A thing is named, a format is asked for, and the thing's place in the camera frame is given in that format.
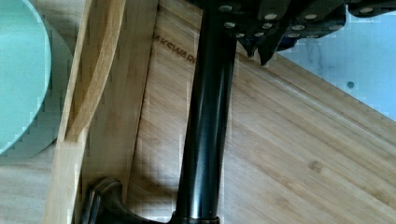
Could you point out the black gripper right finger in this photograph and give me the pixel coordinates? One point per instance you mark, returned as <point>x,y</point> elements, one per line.
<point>323,17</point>

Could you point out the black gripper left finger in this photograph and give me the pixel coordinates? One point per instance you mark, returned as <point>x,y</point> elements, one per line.
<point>258,25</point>

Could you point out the wooden drawer with black handle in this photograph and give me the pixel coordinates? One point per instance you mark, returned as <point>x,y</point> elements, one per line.
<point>102,107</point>

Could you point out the bamboo cutting board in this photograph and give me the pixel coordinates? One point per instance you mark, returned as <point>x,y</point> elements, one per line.
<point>298,150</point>

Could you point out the pale green bowl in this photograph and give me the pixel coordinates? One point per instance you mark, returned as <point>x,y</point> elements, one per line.
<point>34,65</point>

